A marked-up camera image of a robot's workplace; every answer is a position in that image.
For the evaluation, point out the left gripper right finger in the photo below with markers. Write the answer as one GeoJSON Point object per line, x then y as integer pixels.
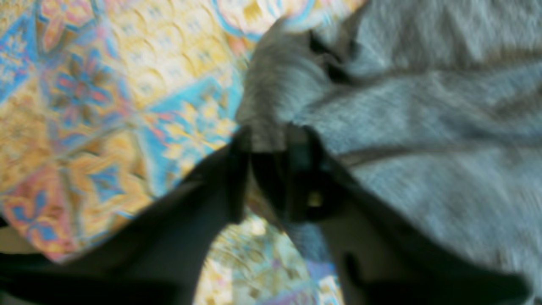
{"type": "Point", "coordinates": [380, 257]}

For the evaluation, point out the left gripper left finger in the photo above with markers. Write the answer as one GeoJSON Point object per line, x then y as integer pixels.
{"type": "Point", "coordinates": [144, 246]}

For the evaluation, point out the grey t-shirt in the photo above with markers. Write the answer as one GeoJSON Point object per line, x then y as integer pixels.
{"type": "Point", "coordinates": [433, 105]}

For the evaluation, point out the patterned tablecloth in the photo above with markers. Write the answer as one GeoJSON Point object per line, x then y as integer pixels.
{"type": "Point", "coordinates": [105, 106]}

